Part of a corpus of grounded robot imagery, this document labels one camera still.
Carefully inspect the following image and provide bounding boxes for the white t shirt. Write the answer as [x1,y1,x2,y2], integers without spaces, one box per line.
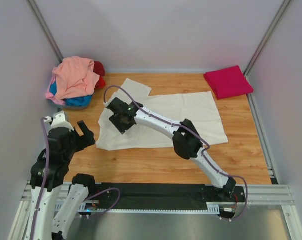
[95,77,229,152]

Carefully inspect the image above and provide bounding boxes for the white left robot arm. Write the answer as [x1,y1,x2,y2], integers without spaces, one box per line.
[25,119,97,240]

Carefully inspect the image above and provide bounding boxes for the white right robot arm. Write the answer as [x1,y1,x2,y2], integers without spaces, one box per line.
[105,97,237,202]

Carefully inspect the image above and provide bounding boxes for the blue t shirt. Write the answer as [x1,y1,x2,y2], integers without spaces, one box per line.
[63,95,93,108]

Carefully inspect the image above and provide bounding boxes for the pink t shirt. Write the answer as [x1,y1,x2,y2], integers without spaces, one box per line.
[45,76,66,106]

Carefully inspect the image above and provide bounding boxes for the peach t shirt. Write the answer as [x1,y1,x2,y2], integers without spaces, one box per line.
[52,56,100,100]

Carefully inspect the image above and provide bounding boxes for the dark red t shirt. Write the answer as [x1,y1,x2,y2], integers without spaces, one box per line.
[93,61,107,90]

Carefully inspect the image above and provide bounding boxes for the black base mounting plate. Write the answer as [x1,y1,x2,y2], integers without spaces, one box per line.
[89,183,246,210]

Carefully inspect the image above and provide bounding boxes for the folded magenta t shirt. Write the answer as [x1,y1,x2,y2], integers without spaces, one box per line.
[203,65,254,100]

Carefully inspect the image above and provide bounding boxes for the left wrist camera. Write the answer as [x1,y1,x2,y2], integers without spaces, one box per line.
[51,111,75,131]

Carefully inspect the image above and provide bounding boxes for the slotted white cable duct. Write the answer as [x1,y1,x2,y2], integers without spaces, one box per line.
[54,202,221,215]

